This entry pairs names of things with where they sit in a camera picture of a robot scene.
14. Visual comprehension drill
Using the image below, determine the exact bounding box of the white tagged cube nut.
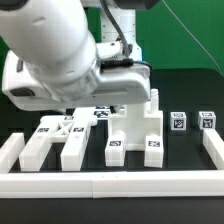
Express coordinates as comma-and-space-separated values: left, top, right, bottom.
198, 111, 216, 130
170, 112, 187, 131

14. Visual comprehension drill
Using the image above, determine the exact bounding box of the white chair seat part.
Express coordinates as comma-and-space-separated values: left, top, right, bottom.
108, 89, 163, 151

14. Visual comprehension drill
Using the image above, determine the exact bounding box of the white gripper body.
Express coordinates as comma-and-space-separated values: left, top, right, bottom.
2, 51, 150, 111

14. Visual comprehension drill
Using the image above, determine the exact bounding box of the white chair backrest frame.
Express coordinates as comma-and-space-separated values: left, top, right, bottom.
19, 107, 97, 172

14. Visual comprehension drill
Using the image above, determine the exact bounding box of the white marker tag sheet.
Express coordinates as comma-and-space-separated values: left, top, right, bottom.
94, 106, 124, 120

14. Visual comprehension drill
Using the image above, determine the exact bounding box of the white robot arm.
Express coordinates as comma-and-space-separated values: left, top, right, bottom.
0, 0, 159, 111

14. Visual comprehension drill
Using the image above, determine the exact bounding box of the white U-shaped obstacle fence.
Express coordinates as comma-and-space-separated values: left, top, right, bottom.
0, 133, 224, 198

